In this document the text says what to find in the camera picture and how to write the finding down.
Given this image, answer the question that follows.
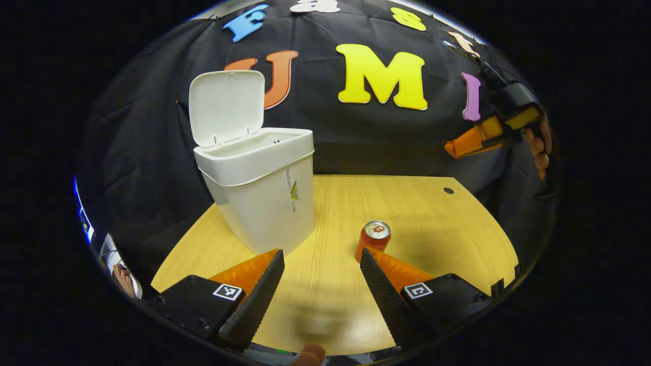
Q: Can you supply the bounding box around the wooden desktop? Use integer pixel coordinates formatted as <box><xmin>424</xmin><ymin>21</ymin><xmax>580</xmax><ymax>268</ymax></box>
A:
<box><xmin>151</xmin><ymin>175</ymin><xmax>519</xmax><ymax>356</ymax></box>

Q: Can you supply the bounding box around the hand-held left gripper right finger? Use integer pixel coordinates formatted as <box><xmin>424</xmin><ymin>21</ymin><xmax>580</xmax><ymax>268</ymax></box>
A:
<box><xmin>360</xmin><ymin>248</ymin><xmax>494</xmax><ymax>350</ymax></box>

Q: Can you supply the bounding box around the lit monitor screen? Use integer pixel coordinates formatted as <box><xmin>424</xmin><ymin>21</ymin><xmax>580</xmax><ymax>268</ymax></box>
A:
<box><xmin>74</xmin><ymin>175</ymin><xmax>96</xmax><ymax>243</ymax></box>

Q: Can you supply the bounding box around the white desktop garbage bin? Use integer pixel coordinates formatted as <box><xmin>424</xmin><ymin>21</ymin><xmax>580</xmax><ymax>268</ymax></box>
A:
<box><xmin>189</xmin><ymin>70</ymin><xmax>316</xmax><ymax>256</ymax></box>

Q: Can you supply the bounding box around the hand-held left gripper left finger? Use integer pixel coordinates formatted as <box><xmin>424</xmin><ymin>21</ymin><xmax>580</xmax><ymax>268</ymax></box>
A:
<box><xmin>146</xmin><ymin>249</ymin><xmax>285</xmax><ymax>351</ymax></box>

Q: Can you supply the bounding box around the white device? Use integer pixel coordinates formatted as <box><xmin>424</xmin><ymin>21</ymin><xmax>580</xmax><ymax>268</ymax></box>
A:
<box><xmin>99</xmin><ymin>233</ymin><xmax>143</xmax><ymax>299</ymax></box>

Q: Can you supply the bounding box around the black backdrop cloth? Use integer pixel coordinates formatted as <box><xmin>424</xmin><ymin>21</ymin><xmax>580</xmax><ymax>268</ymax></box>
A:
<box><xmin>76</xmin><ymin>0</ymin><xmax>560</xmax><ymax>300</ymax></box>

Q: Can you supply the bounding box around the red pop can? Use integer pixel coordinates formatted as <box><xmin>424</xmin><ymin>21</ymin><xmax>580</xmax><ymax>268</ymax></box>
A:
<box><xmin>355</xmin><ymin>221</ymin><xmax>392</xmax><ymax>263</ymax></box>

